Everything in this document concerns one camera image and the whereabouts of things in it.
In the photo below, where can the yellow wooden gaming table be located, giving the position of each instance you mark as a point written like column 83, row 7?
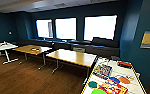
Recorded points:
column 134, row 81

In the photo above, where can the small white table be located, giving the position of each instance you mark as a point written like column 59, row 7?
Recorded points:
column 4, row 46

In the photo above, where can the long wooden table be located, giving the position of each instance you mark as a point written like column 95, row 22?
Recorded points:
column 24, row 49

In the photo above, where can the dark green round lid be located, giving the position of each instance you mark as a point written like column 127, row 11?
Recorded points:
column 92, row 84

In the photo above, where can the blue board game box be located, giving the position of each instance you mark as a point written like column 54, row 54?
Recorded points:
column 102, row 71

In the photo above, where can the small orange red object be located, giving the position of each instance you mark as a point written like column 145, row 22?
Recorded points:
column 35, row 50

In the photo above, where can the red black table scorer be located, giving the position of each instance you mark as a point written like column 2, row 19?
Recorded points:
column 125, row 64

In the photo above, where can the bright office window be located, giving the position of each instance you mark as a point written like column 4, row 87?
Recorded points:
column 44, row 28
column 100, row 27
column 65, row 28

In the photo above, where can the yellow wall sign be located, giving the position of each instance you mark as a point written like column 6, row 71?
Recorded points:
column 149, row 40

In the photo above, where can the dark window bench sofa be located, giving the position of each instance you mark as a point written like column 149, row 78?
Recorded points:
column 101, row 46

